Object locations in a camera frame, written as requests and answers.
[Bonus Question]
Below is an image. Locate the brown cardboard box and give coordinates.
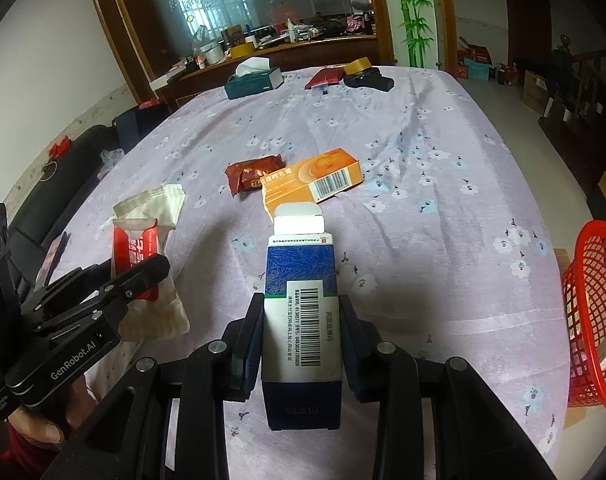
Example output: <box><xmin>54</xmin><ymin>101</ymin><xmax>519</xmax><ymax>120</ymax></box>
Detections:
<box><xmin>522</xmin><ymin>69</ymin><xmax>552</xmax><ymax>114</ymax></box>

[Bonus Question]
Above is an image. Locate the blue white medicine box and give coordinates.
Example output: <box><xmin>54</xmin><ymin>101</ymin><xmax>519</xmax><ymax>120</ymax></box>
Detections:
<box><xmin>260</xmin><ymin>203</ymin><xmax>345</xmax><ymax>432</ymax></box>

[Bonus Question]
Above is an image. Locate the dark fabric bag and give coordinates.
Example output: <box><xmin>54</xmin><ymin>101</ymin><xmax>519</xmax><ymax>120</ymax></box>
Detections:
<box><xmin>112</xmin><ymin>104</ymin><xmax>172</xmax><ymax>154</ymax></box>

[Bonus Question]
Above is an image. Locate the red white plastic packet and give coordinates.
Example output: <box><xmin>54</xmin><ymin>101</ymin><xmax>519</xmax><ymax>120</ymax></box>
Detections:
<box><xmin>111</xmin><ymin>218</ymin><xmax>192</xmax><ymax>344</ymax></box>

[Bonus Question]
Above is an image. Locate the wooden counter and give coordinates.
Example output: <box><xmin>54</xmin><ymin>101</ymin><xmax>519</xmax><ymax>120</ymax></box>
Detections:
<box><xmin>150</xmin><ymin>34</ymin><xmax>380</xmax><ymax>109</ymax></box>

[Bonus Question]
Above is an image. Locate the person's left forearm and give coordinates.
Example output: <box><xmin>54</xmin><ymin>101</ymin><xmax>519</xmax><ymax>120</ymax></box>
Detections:
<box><xmin>3</xmin><ymin>422</ymin><xmax>58</xmax><ymax>480</ymax></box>

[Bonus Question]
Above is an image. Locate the red flat packet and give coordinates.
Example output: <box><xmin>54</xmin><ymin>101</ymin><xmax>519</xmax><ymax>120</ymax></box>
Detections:
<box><xmin>304</xmin><ymin>65</ymin><xmax>347</xmax><ymax>91</ymax></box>

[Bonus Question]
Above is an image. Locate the purple floral tablecloth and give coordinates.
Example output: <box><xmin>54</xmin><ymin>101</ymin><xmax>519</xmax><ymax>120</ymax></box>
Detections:
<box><xmin>47</xmin><ymin>64</ymin><xmax>572</xmax><ymax>480</ymax></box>

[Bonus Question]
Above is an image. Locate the red plastic basket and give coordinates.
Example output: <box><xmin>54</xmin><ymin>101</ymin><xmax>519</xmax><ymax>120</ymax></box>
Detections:
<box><xmin>561</xmin><ymin>219</ymin><xmax>606</xmax><ymax>414</ymax></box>

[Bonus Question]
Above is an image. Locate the dark red snack packet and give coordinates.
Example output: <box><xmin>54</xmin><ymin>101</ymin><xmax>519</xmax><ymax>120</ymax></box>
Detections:
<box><xmin>224</xmin><ymin>153</ymin><xmax>287</xmax><ymax>200</ymax></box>

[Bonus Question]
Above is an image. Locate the dark green tissue box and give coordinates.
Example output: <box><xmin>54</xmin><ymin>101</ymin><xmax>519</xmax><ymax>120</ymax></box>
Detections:
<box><xmin>224</xmin><ymin>57</ymin><xmax>284</xmax><ymax>100</ymax></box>

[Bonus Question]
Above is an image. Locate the bamboo print glass panel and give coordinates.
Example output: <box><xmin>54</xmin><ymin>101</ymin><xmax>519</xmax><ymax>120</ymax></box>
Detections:
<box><xmin>377</xmin><ymin>0</ymin><xmax>442</xmax><ymax>69</ymax></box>

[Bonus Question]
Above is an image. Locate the white plastic bag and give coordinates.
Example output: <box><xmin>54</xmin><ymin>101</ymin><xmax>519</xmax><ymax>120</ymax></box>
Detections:
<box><xmin>191</xmin><ymin>24</ymin><xmax>224</xmax><ymax>66</ymax></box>

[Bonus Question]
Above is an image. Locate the orange cardboard box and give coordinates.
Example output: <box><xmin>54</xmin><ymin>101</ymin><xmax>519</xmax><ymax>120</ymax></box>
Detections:
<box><xmin>261</xmin><ymin>148</ymin><xmax>364</xmax><ymax>219</ymax></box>

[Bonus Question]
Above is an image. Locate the clear plastic bag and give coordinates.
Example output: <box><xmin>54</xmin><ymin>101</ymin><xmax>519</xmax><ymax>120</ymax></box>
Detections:
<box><xmin>98</xmin><ymin>147</ymin><xmax>122</xmax><ymax>179</ymax></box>

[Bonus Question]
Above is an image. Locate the person's left hand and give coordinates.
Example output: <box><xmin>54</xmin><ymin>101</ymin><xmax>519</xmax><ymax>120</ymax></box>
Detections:
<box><xmin>8</xmin><ymin>374</ymin><xmax>102</xmax><ymax>447</ymax></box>

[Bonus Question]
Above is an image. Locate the dark wooden door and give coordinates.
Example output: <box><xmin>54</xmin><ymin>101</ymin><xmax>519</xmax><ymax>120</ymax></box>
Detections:
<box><xmin>502</xmin><ymin>0</ymin><xmax>552</xmax><ymax>67</ymax></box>

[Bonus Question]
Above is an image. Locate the wooden stair railing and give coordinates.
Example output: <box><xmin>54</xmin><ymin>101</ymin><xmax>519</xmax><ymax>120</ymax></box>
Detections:
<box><xmin>537</xmin><ymin>34</ymin><xmax>606</xmax><ymax>197</ymax></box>

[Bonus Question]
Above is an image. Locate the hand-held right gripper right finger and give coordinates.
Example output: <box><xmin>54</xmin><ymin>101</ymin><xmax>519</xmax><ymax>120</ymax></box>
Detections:
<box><xmin>338</xmin><ymin>294</ymin><xmax>559</xmax><ymax>480</ymax></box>

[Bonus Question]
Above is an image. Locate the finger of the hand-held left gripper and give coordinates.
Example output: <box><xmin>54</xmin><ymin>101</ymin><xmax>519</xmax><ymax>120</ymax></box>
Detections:
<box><xmin>22</xmin><ymin>253</ymin><xmax>172</xmax><ymax>333</ymax></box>
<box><xmin>32</xmin><ymin>232</ymin><xmax>70</xmax><ymax>303</ymax></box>

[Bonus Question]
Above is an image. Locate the beige paper wrapper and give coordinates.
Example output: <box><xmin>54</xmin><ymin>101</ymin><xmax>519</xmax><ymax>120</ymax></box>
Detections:
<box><xmin>113</xmin><ymin>184</ymin><xmax>187</xmax><ymax>232</ymax></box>

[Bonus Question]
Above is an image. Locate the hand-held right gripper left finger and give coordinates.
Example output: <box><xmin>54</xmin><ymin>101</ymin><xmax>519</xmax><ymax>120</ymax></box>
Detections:
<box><xmin>40</xmin><ymin>293</ymin><xmax>265</xmax><ymax>480</ymax></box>

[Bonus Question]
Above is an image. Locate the black sofa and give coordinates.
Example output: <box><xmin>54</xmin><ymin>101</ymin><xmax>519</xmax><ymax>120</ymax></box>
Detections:
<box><xmin>7</xmin><ymin>122</ymin><xmax>120</xmax><ymax>272</ymax></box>

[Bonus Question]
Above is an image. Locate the teal gift box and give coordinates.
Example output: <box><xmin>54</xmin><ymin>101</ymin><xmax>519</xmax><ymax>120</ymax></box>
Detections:
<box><xmin>462</xmin><ymin>58</ymin><xmax>494</xmax><ymax>81</ymax></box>

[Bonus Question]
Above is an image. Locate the wooden framed glass partition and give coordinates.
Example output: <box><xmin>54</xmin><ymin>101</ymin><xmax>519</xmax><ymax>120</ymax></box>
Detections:
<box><xmin>82</xmin><ymin>0</ymin><xmax>457</xmax><ymax>112</ymax></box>

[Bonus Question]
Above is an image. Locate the black pouch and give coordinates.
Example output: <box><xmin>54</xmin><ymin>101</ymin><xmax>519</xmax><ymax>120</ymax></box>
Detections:
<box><xmin>343</xmin><ymin>66</ymin><xmax>395</xmax><ymax>92</ymax></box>

